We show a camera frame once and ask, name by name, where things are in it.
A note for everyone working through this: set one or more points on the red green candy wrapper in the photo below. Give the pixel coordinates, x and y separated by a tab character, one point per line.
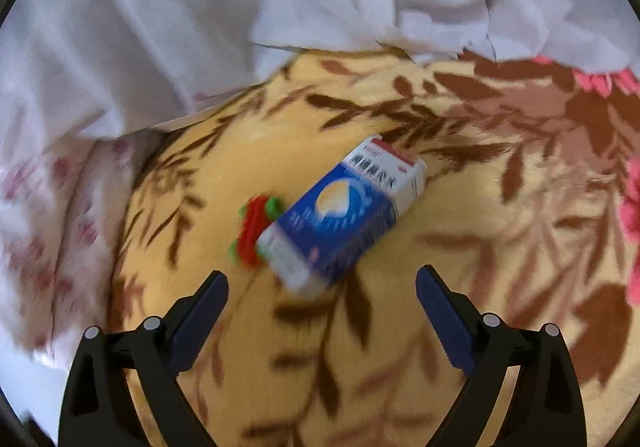
256	215

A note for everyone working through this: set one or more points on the pink floral white quilt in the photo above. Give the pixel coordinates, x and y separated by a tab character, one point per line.
61	216

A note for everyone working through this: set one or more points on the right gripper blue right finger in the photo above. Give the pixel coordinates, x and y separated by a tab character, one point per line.
452	316

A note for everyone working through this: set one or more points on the white bed sheet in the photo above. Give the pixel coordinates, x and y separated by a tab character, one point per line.
98	69

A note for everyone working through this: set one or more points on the yellow floral plush blanket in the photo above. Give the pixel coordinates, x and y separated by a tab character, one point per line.
527	165

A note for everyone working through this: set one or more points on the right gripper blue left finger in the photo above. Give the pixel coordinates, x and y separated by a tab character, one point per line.
191	319

